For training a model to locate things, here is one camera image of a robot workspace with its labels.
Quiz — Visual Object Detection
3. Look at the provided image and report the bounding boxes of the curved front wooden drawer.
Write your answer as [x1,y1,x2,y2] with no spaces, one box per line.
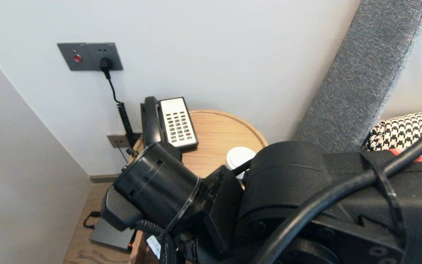
[129,239,149,264]

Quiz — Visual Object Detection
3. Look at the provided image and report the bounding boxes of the white round puck device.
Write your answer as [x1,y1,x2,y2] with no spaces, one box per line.
[226,147,256,179]

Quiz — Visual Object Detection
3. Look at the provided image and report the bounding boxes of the grey power adapter box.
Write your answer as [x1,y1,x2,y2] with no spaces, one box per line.
[89,219,136,252]

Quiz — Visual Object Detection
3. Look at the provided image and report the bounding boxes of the round wooden bedside table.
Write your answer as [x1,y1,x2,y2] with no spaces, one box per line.
[132,109,269,179]

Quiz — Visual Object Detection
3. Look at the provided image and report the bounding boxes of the black telephone base white keypad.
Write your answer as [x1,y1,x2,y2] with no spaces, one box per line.
[140,96,199,151]

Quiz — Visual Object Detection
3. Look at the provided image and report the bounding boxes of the black telephone handset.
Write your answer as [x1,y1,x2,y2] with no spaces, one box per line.
[143,96,165,145]

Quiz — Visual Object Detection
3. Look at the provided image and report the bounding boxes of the black power plug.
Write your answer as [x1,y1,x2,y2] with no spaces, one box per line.
[99,58,115,80]

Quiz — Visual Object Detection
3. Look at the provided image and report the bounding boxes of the black white houndstooth pillow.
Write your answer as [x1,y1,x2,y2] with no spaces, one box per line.
[365,109,422,151]

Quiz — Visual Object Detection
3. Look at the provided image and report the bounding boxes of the grey fabric headboard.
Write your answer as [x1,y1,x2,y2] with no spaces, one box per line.
[293,0,422,153]

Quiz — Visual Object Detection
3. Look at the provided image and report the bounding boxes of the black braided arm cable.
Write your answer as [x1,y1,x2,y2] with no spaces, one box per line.
[134,219,177,264]

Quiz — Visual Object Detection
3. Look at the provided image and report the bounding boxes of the thin black telephone wire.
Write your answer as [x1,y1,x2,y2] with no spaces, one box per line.
[117,142,129,165]

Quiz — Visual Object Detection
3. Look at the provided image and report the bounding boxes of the beige low wall plate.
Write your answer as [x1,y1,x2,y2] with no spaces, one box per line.
[107,134,133,149]

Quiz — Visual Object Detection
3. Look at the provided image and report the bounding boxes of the black coiled power cable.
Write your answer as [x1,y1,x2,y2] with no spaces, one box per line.
[84,71,141,230]

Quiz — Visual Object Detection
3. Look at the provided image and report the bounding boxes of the dark grey wall socket panel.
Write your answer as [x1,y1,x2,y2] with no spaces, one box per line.
[58,43,124,72]

